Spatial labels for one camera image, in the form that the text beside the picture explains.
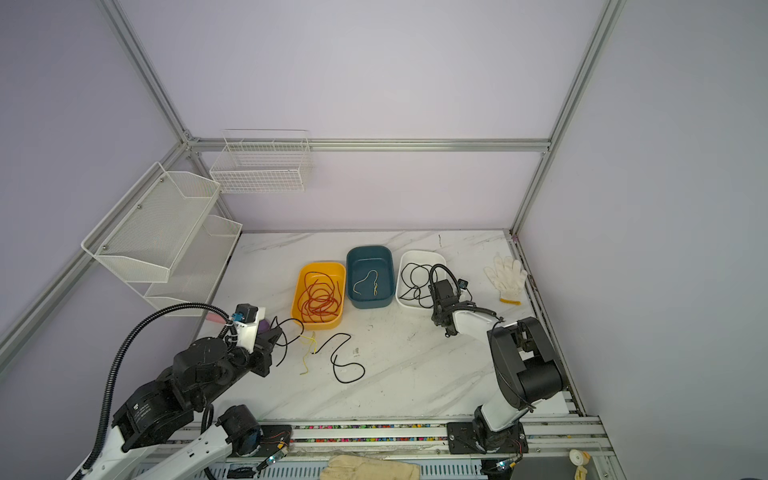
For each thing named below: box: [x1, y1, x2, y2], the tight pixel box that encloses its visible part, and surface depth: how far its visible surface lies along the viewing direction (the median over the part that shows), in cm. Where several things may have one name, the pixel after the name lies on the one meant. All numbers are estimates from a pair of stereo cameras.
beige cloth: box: [320, 454, 421, 480], surface depth 71 cm
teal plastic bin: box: [347, 245, 395, 309], surface depth 106 cm
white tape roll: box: [569, 449, 591, 466], surface depth 72 cm
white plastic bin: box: [396, 250, 447, 309], surface depth 106 cm
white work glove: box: [484, 256, 528, 305], surface depth 109 cm
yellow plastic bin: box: [291, 262, 346, 330], surface depth 103 cm
